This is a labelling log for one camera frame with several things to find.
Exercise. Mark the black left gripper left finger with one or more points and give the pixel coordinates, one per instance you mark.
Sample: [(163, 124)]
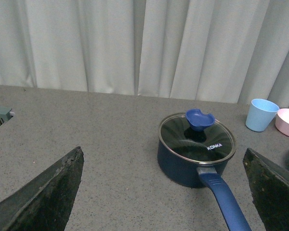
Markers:
[(45, 203)]

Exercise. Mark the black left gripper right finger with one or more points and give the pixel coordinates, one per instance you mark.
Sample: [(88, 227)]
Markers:
[(269, 186)]

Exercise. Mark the glass lid blue knob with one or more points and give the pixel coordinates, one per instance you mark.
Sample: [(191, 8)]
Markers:
[(197, 137)]

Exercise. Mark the pink plastic bowl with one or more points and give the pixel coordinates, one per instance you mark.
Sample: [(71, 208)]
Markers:
[(282, 121)]

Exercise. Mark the light blue plastic cup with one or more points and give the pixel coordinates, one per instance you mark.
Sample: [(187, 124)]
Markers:
[(261, 113)]

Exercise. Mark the dark blue saucepan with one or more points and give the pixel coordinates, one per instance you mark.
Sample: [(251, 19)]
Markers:
[(196, 175)]

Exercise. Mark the white curtain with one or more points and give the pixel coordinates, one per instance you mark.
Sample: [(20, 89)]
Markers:
[(229, 51)]

